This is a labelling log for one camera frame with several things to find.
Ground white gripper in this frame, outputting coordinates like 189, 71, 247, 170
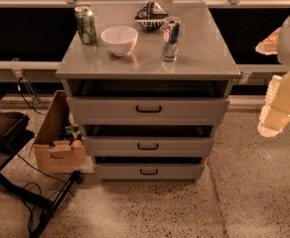
257, 72, 290, 138

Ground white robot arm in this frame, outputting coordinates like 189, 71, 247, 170
255, 15, 290, 138

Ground grey drawer cabinet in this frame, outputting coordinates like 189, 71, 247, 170
55, 1, 241, 183

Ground grey top drawer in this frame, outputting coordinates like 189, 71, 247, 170
67, 97, 228, 125

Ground silver blue energy drink can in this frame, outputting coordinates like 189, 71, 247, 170
161, 16, 181, 61

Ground dark chip bag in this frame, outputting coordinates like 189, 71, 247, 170
134, 1, 169, 30

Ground white bowl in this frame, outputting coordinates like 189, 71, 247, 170
101, 26, 138, 57

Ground orange fruit in box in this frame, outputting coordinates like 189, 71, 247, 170
72, 140, 83, 147

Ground green soda can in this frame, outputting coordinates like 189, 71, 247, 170
74, 6, 96, 44

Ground cardboard box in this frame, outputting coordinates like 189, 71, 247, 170
33, 90, 86, 173

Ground black stand with tray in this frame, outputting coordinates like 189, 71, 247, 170
0, 87, 82, 238

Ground metal railing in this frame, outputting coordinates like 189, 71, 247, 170
0, 0, 290, 92

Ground black cable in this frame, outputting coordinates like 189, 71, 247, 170
15, 76, 76, 235

